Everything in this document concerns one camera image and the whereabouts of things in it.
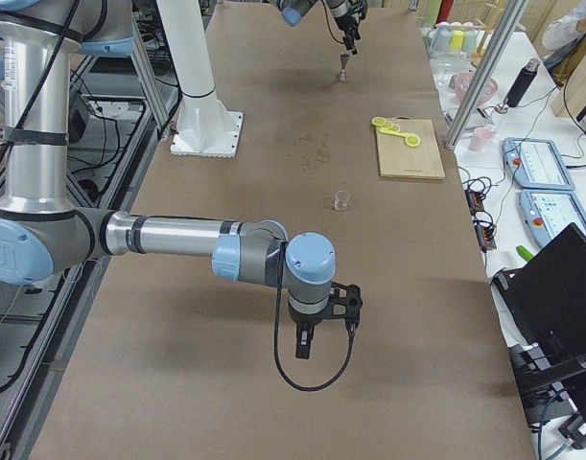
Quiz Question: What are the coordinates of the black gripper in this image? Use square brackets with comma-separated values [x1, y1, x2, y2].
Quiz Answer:
[333, 0, 367, 55]
[289, 305, 331, 359]

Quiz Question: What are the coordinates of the steel jigger measuring cup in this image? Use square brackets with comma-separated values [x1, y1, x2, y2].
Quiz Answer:
[338, 53, 350, 82]

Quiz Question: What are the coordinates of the clear glass shaker cup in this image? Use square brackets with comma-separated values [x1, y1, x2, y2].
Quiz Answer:
[333, 190, 351, 212]

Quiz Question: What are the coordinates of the yellow plastic cup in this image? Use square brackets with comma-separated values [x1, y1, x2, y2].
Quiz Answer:
[449, 30, 465, 53]

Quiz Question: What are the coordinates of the pink plastic cup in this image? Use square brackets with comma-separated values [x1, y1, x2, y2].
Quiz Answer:
[469, 126, 493, 152]

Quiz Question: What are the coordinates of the pink bowl with ice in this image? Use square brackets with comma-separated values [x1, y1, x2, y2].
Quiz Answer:
[453, 71, 500, 107]

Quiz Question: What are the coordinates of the yellow plastic spoon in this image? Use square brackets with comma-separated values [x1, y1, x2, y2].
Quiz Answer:
[378, 127, 421, 140]

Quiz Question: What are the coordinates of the lemon slice on spoon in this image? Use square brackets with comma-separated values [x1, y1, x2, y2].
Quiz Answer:
[404, 136, 421, 148]

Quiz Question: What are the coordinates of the bamboo cutting board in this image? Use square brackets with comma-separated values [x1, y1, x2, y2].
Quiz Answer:
[374, 118, 445, 180]

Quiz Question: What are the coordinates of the black water bottle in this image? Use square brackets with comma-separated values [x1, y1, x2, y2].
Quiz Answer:
[505, 58, 541, 107]

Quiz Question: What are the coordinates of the person in white shirt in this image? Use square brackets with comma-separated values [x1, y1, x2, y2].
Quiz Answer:
[541, 0, 586, 86]

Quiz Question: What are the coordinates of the upper blue teach pendant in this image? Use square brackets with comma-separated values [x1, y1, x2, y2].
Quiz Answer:
[502, 137, 575, 191]

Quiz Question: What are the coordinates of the blue teach pendant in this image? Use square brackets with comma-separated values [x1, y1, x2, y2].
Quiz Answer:
[502, 137, 575, 191]
[518, 190, 586, 248]

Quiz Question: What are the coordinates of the black laptop monitor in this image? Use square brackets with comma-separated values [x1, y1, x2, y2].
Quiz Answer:
[492, 223, 586, 423]

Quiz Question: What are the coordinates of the lower blue teach pendant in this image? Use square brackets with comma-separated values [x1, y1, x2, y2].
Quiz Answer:
[518, 190, 586, 248]

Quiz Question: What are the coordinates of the black power adapter box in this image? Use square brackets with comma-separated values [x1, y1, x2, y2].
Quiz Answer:
[68, 102, 90, 145]

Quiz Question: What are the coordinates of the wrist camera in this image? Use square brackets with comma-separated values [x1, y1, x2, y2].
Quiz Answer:
[329, 282, 363, 335]

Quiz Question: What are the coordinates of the aluminium frame post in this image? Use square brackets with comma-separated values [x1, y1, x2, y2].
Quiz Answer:
[444, 0, 528, 150]

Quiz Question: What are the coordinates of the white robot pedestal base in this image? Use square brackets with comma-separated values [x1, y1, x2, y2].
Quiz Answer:
[157, 0, 244, 158]

